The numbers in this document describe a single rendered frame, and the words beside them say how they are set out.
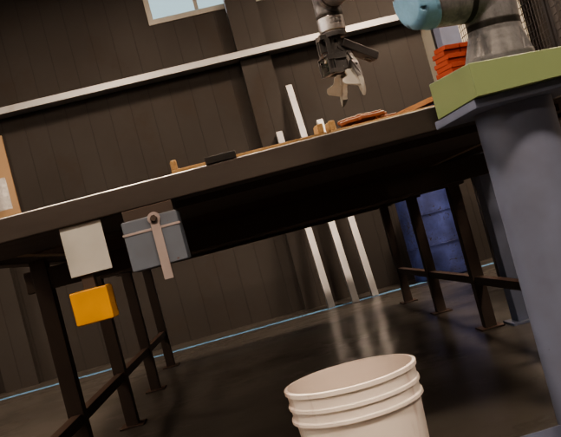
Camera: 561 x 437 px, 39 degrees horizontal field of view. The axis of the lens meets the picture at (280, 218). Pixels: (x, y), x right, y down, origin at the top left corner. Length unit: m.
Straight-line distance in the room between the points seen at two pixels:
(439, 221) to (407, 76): 1.64
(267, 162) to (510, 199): 0.57
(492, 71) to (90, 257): 1.00
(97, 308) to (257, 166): 0.50
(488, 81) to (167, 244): 0.81
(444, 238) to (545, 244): 5.48
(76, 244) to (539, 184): 1.06
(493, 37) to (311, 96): 6.11
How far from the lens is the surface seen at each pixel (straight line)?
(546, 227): 1.75
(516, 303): 4.09
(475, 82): 1.65
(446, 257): 7.23
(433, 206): 7.21
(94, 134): 7.76
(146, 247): 1.89
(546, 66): 1.71
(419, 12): 1.73
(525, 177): 1.75
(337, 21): 2.27
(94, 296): 1.92
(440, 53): 3.09
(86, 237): 1.94
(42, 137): 7.83
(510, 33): 1.80
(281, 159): 1.91
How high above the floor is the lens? 0.69
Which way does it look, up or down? 2 degrees up
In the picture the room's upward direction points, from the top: 15 degrees counter-clockwise
